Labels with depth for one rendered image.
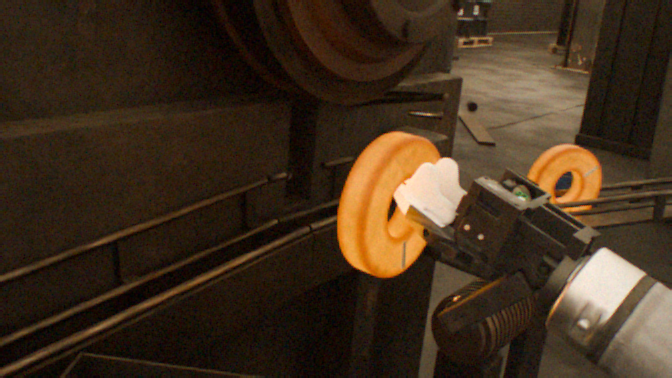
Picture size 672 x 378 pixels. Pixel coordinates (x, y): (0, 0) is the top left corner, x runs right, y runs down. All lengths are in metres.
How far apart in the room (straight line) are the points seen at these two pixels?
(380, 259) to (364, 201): 0.08
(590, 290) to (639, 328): 0.05
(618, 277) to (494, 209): 0.12
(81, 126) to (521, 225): 0.47
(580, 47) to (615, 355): 9.27
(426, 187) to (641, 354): 0.24
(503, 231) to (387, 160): 0.13
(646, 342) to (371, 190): 0.27
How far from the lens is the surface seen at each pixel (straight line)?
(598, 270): 0.61
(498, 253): 0.63
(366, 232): 0.66
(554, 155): 1.30
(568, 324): 0.61
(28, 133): 0.75
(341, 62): 0.87
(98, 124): 0.79
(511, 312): 1.26
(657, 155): 3.67
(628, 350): 0.60
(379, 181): 0.65
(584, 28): 9.80
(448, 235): 0.65
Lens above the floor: 1.06
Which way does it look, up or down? 18 degrees down
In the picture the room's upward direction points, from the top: 5 degrees clockwise
